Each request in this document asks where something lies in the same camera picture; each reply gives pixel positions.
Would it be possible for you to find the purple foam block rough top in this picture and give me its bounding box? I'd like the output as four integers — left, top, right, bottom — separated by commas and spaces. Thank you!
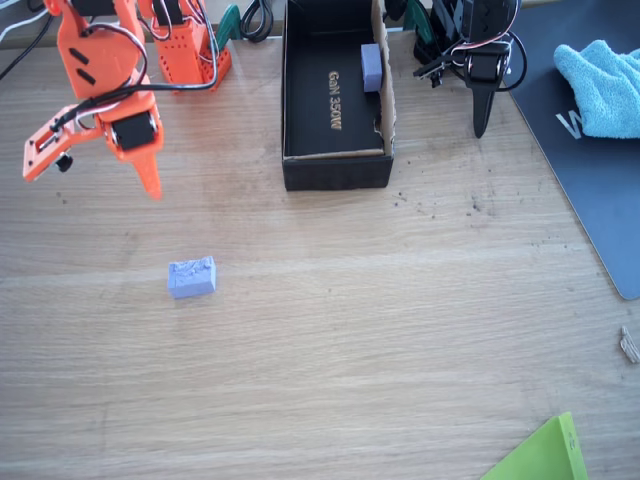
166, 255, 219, 301

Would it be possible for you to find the smooth purple foam block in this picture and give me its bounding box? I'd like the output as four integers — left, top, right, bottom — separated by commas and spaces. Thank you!
360, 43, 384, 94

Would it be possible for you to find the black cardboard box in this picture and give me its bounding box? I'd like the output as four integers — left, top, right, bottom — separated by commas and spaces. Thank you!
281, 0, 396, 192

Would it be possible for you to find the green clamp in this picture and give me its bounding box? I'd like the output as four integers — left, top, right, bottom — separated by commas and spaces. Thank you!
402, 0, 432, 45
215, 3, 243, 52

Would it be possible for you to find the light blue cloth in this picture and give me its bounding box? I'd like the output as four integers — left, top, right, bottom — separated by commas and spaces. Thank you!
552, 39, 640, 141

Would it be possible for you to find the dark blue mat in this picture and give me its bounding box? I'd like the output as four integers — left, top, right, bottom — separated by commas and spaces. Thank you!
501, 0, 640, 302

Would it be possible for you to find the lime green sheet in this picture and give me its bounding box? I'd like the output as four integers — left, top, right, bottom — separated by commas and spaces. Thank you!
478, 410, 591, 480

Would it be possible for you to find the red white black servo wire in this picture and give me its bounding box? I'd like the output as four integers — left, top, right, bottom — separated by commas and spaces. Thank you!
74, 0, 211, 124
438, 27, 529, 95

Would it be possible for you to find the thick black cable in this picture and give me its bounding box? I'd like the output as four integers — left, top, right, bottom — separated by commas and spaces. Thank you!
49, 24, 224, 136

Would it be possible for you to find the thin white cable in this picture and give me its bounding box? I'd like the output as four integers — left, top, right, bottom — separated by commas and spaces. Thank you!
0, 5, 52, 44

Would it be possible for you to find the coiled black cable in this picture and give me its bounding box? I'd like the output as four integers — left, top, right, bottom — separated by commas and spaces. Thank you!
240, 0, 280, 45

